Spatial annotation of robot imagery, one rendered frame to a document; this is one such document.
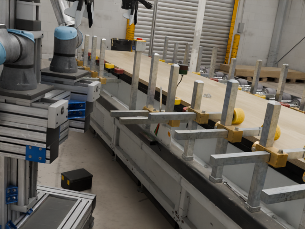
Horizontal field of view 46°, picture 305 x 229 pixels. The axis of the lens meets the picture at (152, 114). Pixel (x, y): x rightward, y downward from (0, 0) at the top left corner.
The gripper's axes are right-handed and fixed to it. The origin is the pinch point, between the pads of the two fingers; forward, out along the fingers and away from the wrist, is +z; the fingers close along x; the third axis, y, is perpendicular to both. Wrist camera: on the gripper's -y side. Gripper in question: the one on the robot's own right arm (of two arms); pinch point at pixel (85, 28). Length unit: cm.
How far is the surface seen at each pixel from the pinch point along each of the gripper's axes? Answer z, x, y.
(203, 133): 36, -19, -46
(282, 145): 42, -37, -82
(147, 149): 75, -92, -15
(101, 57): 33, -175, 43
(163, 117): 37, -37, -27
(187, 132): 36, -15, -39
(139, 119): 46, -58, -13
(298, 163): 43, -21, -85
